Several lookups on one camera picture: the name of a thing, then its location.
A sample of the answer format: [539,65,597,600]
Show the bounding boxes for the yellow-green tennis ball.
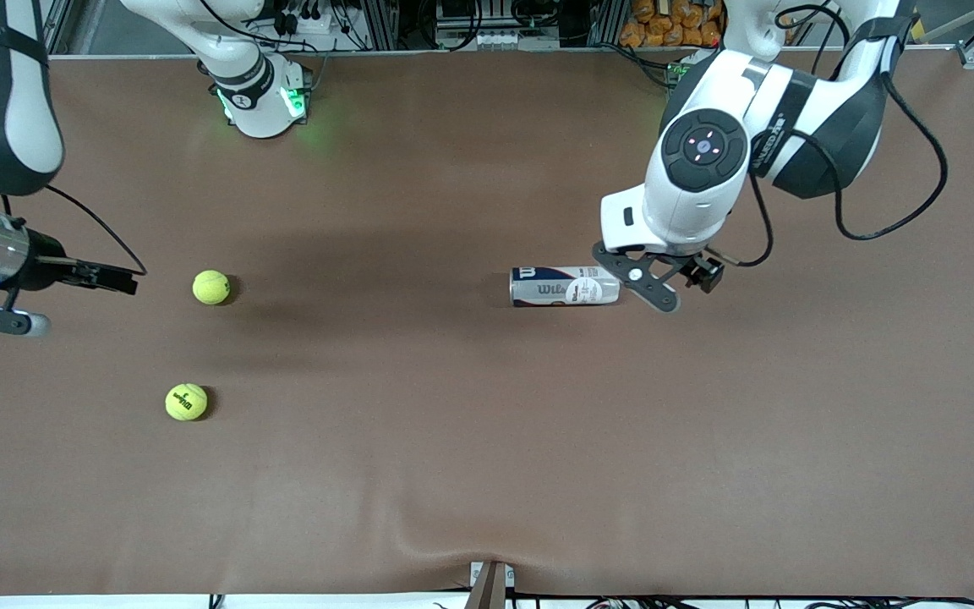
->
[192,270,232,306]

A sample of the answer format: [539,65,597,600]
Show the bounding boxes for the clear Wilson tennis ball can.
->
[510,266,621,307]

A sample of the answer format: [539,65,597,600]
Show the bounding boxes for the orange snack bags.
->
[620,0,726,49]

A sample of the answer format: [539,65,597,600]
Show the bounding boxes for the brown table mat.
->
[0,49,974,597]

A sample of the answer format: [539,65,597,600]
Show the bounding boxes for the long white power strip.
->
[435,28,562,52]

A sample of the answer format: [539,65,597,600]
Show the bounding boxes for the white power strip, black plugs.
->
[271,4,344,36]

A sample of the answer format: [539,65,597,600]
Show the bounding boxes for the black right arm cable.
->
[0,184,149,277]

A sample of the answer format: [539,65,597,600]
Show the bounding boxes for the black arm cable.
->
[0,184,149,277]
[707,0,950,268]

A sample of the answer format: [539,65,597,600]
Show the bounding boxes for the aluminium frame strut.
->
[41,0,107,57]

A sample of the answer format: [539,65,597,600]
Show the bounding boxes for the aluminium profile post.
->
[588,0,626,48]
[366,0,403,50]

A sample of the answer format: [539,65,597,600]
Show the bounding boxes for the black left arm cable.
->
[707,0,950,268]

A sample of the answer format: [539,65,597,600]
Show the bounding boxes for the white mounting bracket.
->
[470,561,516,590]

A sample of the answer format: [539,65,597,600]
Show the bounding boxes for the brown grey stand post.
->
[464,561,507,609]

